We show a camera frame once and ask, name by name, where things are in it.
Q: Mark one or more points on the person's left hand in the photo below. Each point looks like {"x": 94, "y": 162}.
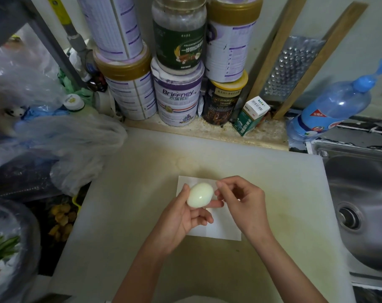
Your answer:
{"x": 172, "y": 227}

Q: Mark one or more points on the person's right hand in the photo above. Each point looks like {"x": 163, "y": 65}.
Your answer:
{"x": 251, "y": 211}

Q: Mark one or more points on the white paper sheet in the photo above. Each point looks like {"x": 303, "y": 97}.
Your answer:
{"x": 222, "y": 228}

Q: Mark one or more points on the beige egg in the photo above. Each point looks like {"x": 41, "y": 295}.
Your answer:
{"x": 200, "y": 195}

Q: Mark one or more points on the person's right forearm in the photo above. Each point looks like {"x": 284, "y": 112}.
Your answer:
{"x": 288, "y": 274}

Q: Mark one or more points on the person's left forearm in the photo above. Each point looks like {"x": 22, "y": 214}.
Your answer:
{"x": 137, "y": 274}

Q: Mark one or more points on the person's white shirt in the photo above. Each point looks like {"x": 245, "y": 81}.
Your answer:
{"x": 200, "y": 300}

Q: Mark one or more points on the white plastic cutting board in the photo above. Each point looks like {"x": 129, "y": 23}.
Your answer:
{"x": 288, "y": 192}

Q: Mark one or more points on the green white small carton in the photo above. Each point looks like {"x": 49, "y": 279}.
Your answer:
{"x": 247, "y": 121}

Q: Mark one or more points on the yellow green basket rim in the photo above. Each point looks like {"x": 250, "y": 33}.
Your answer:
{"x": 76, "y": 201}

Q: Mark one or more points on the pile of yellow dried fruits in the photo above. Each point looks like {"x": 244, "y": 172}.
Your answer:
{"x": 62, "y": 219}

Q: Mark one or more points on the dark tin yellow lid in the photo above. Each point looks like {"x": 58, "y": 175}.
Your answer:
{"x": 219, "y": 105}

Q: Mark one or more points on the white foil pouch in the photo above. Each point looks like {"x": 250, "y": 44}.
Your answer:
{"x": 200, "y": 105}

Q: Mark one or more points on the steel sink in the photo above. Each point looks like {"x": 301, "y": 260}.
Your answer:
{"x": 367, "y": 186}

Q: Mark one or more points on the white tin purple band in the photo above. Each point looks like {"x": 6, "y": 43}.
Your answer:
{"x": 176, "y": 100}

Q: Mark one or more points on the crumpled translucent plastic bag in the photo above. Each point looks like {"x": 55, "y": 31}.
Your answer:
{"x": 77, "y": 138}

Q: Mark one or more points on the blue plastic bottle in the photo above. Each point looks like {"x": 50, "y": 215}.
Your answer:
{"x": 330, "y": 107}

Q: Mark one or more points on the white purple tin gold lid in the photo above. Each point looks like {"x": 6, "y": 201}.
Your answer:
{"x": 134, "y": 94}
{"x": 229, "y": 50}
{"x": 112, "y": 28}

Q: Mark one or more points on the white tape roll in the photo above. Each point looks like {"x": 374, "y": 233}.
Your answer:
{"x": 103, "y": 104}

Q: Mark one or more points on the small white cap bottle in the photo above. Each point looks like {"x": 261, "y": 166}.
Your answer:
{"x": 73, "y": 102}

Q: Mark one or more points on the dark glossy bag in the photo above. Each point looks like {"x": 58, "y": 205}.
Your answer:
{"x": 17, "y": 183}

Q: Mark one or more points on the clear bag with greens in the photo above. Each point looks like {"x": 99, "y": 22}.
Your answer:
{"x": 14, "y": 265}

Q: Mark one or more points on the blue plastic bag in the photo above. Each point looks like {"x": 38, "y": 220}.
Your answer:
{"x": 42, "y": 114}

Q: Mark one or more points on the green plastic bag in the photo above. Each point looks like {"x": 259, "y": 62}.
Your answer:
{"x": 69, "y": 88}

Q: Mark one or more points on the green label jar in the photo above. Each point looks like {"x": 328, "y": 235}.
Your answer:
{"x": 178, "y": 44}

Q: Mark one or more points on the small panda toy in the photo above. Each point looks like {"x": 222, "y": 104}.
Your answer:
{"x": 16, "y": 111}

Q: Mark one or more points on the clear plastic bag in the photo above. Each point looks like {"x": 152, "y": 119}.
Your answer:
{"x": 23, "y": 85}

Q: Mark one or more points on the grey metal pipe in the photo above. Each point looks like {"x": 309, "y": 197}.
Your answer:
{"x": 72, "y": 36}

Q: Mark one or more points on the grey metal shelf rack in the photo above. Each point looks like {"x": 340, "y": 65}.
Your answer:
{"x": 42, "y": 37}

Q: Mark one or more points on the metal grater wooden frame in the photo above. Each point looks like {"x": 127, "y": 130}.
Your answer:
{"x": 288, "y": 69}

